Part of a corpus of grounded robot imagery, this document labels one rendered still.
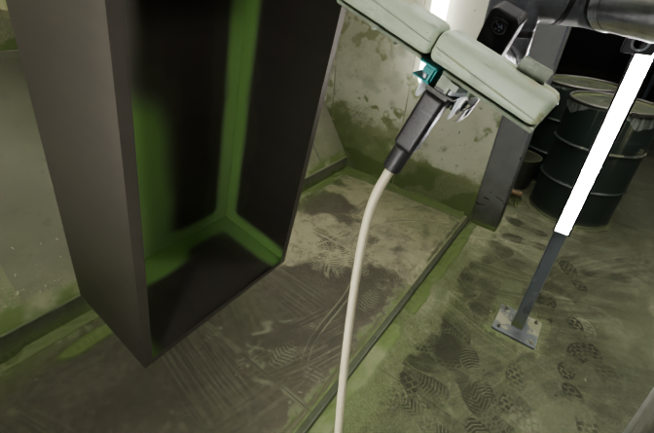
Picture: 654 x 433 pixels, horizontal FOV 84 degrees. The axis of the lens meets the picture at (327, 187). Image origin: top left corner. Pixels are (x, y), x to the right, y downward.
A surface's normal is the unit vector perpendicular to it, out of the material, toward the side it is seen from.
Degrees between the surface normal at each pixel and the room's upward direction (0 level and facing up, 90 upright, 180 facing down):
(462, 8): 90
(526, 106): 90
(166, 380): 0
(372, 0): 90
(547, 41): 90
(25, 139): 57
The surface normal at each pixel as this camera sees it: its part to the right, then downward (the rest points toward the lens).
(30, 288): 0.70, -0.18
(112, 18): 0.78, 0.50
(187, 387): 0.07, -0.87
